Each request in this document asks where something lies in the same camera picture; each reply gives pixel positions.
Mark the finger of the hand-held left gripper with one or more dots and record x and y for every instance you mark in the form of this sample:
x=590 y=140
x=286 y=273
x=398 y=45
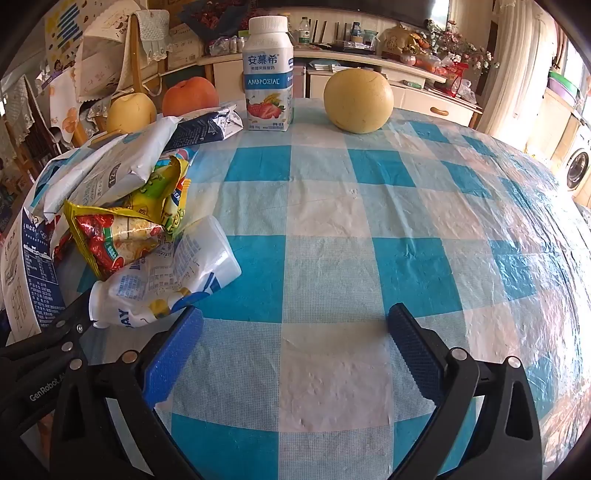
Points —
x=69 y=327

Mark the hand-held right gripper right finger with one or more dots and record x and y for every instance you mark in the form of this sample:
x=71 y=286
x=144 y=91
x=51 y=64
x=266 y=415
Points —
x=413 y=350

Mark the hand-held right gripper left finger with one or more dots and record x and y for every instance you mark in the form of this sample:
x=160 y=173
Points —
x=175 y=355

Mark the white blue carton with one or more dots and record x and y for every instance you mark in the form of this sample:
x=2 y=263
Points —
x=27 y=272

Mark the crushed white plastic bottle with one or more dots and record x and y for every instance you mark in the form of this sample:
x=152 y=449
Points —
x=184 y=267

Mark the yellow red snack wrapper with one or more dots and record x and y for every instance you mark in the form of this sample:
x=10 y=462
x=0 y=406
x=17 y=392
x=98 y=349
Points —
x=111 y=240

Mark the white blue bag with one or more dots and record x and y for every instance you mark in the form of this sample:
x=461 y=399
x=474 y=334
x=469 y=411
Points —
x=106 y=170

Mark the crushed dark blue carton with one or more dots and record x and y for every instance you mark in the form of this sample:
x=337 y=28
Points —
x=203 y=127

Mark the yellow pear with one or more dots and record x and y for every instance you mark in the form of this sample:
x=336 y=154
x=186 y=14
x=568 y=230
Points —
x=358 y=101
x=131 y=113

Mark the white washing machine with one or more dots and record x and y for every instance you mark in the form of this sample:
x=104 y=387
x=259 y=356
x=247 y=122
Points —
x=577 y=166

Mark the white television cabinet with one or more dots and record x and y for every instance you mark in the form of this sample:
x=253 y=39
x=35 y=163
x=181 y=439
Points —
x=415 y=99

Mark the red apple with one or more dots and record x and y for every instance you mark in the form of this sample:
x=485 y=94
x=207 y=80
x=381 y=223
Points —
x=189 y=97

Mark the wooden chair with cloth cover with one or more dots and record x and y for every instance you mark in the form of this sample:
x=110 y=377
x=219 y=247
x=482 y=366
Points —
x=106 y=55

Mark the white yogurt bottle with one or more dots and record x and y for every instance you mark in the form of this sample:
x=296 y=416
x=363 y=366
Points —
x=268 y=69

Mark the cream curtain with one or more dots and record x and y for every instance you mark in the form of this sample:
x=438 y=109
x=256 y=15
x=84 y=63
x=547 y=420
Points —
x=517 y=60

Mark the dried flower bouquet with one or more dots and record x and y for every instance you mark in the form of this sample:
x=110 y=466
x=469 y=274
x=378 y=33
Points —
x=457 y=44

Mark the clear water bottle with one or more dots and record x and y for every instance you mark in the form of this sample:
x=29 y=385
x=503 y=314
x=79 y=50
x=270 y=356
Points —
x=304 y=32

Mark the dark blue wrapped bouquet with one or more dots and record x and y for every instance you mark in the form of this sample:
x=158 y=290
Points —
x=212 y=16

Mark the blue yellow wall stickers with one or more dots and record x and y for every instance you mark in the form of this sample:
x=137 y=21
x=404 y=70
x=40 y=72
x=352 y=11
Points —
x=69 y=23

